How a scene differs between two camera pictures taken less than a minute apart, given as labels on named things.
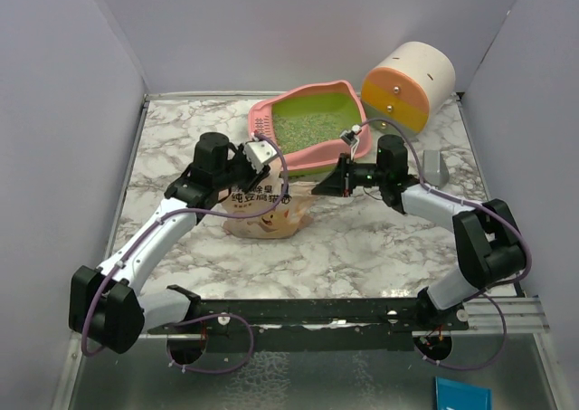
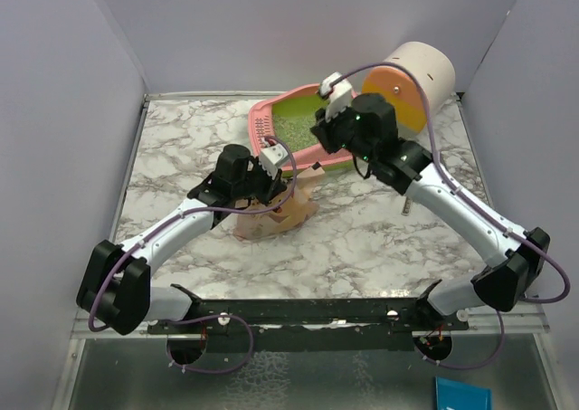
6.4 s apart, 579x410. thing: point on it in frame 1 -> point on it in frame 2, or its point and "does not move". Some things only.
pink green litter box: [307, 121] does not move
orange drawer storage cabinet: [416, 80] does not move
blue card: [455, 395] does not move
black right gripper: [333, 185] -> [323, 128]
